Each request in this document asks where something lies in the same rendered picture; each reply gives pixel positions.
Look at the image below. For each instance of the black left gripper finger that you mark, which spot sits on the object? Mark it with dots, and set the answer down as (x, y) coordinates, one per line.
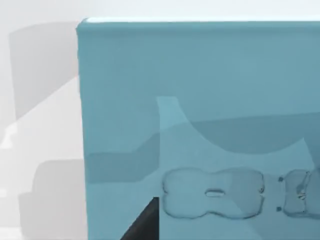
(149, 222)

